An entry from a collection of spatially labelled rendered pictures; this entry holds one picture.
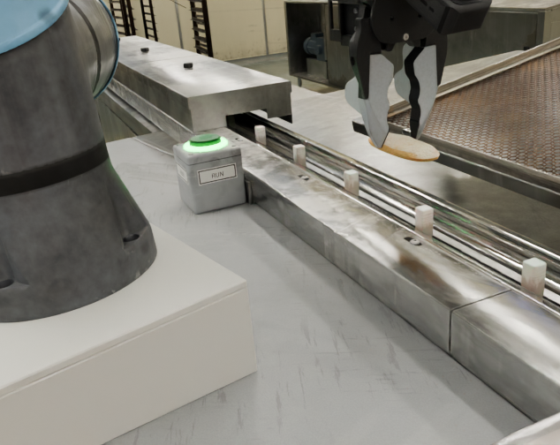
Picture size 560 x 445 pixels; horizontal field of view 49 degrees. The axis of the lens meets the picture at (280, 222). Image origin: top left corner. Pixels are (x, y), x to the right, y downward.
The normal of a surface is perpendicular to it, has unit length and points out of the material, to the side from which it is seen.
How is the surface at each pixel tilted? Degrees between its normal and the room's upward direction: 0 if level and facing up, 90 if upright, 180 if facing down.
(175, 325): 90
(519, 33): 90
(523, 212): 0
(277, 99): 90
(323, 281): 0
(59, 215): 70
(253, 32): 90
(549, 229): 0
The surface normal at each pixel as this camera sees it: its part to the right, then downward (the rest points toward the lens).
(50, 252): 0.29, 0.00
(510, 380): -0.91, 0.23
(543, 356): -0.08, -0.92
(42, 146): 0.59, 0.22
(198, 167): 0.40, 0.32
